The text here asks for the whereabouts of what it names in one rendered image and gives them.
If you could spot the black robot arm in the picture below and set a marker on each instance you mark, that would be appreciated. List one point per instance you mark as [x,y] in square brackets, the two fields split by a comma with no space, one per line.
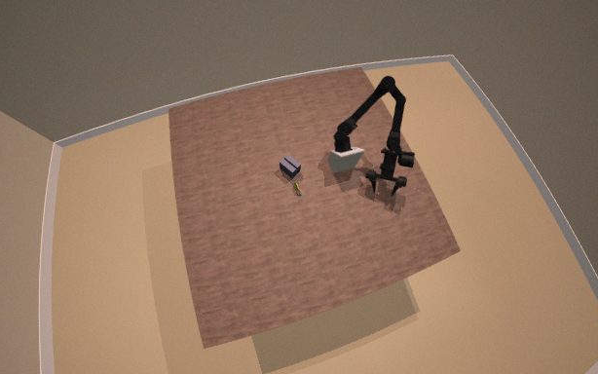
[342,140]

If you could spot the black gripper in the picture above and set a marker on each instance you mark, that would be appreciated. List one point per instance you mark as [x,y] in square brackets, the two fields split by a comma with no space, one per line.
[386,173]

